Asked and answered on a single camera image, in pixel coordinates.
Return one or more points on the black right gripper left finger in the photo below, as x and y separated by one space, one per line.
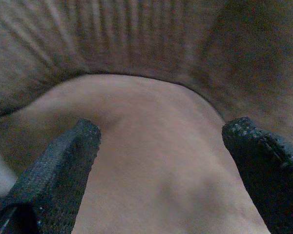
51 182

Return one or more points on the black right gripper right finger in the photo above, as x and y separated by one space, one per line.
271 175

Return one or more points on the brown suede round sofa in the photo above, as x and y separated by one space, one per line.
149 146

